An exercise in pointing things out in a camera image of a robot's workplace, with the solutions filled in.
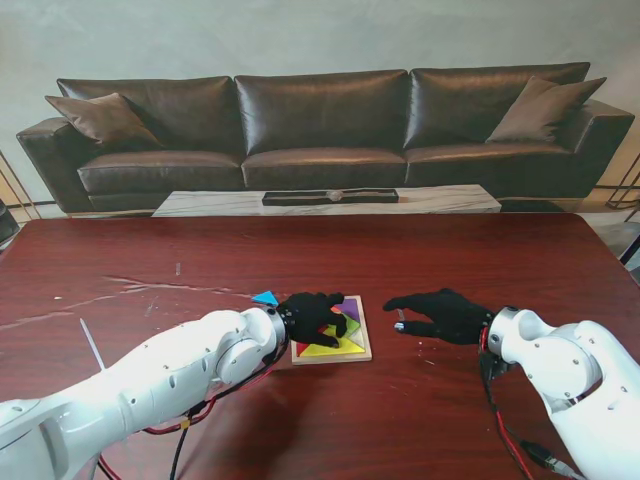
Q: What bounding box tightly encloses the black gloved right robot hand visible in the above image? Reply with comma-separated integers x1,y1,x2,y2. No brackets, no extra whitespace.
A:
383,287,496,346

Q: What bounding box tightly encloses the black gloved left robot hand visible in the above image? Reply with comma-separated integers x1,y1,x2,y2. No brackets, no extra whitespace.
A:
277,291,350,349

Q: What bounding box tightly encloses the purple tangram triangle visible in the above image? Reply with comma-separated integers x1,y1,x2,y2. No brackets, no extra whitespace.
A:
335,298,361,324

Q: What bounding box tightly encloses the green tangram square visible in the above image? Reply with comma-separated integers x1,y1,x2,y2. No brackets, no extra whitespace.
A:
325,313,361,337

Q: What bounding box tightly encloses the large yellow tangram triangle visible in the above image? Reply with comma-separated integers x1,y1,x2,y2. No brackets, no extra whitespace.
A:
298,335,364,358

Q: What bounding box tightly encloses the square wooden puzzle tray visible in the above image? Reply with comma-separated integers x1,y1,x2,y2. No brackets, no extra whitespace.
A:
290,295,374,367

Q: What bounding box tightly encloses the long black decorative tray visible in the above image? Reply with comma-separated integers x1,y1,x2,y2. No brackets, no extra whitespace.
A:
262,188,400,207

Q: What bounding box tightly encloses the marble coffee table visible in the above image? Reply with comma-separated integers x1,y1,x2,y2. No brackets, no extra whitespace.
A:
151,184,503,218

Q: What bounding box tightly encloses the dark brown leather sofa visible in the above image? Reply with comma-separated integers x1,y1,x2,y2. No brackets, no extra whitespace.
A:
15,61,636,217

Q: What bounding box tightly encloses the brown sofa cushion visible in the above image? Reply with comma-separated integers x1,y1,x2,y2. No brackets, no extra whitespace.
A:
485,75,608,145
43,92,162,150

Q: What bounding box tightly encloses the red black right arm cable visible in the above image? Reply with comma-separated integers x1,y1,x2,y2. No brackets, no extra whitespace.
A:
478,344,576,480

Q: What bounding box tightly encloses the red black arm cable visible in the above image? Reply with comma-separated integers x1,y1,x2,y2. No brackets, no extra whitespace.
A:
478,344,576,480
97,344,294,480

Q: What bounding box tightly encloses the red black left arm cable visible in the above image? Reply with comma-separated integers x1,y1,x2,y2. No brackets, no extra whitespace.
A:
97,344,294,480

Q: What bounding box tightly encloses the thin metal side table frame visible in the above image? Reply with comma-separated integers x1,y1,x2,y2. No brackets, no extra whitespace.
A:
604,149,640,211
0,149,44,221

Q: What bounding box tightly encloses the thin white cable tie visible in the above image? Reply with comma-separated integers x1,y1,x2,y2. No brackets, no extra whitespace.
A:
79,318,107,371

